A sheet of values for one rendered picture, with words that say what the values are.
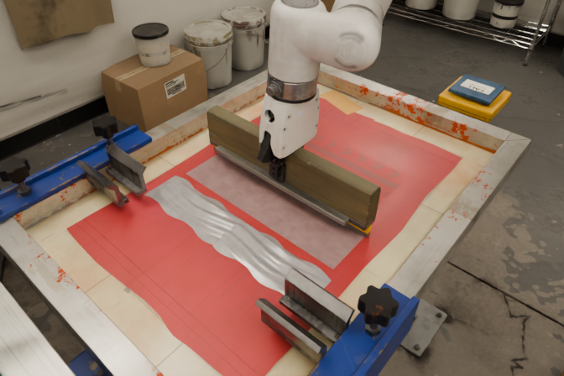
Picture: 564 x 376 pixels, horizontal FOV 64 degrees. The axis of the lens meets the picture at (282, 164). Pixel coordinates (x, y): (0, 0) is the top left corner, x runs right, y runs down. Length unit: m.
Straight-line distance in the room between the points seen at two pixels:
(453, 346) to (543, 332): 0.34
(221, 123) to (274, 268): 0.29
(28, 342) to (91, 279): 0.17
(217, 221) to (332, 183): 0.20
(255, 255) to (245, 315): 0.10
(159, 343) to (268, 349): 0.14
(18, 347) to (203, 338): 0.21
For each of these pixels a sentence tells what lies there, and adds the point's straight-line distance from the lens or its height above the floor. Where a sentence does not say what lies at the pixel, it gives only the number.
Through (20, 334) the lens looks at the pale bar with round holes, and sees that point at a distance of 0.60.
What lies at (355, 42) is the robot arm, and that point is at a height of 1.27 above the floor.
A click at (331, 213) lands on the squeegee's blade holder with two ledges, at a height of 0.99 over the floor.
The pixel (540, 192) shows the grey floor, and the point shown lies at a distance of 2.56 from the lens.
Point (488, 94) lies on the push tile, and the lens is 1.16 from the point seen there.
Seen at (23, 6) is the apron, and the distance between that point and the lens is 2.57.
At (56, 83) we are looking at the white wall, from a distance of 2.81.
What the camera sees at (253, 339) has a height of 0.95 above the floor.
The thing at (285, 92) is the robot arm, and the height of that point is 1.17.
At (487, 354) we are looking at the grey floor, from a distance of 1.84.
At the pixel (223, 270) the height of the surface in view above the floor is 0.95.
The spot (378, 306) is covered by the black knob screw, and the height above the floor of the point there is 1.06.
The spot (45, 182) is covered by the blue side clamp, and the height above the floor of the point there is 1.00.
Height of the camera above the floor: 1.49
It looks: 39 degrees down
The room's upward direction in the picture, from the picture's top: straight up
